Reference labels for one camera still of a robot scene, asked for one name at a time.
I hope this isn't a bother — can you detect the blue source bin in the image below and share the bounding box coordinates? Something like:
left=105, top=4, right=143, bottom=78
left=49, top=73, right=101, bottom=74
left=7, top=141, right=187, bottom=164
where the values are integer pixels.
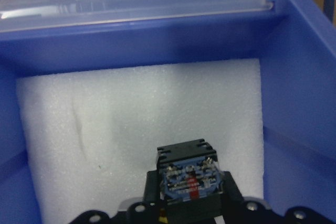
left=1, top=0, right=335, bottom=223

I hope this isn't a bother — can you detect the white foam pad source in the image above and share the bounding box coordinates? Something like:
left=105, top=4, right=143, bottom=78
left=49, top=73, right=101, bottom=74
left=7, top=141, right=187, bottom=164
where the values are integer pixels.
left=16, top=59, right=264, bottom=223

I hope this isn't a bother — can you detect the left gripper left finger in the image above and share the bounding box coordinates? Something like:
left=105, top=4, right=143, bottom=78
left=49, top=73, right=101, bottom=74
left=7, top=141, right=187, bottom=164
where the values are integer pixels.
left=143, top=170, right=163, bottom=208

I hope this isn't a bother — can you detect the yellow push button switch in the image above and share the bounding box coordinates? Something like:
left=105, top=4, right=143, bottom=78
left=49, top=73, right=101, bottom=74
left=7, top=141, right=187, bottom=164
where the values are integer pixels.
left=156, top=139, right=222, bottom=223

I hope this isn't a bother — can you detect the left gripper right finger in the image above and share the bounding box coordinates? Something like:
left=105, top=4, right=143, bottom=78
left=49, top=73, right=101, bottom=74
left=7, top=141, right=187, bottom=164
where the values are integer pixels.
left=220, top=171, right=244, bottom=208

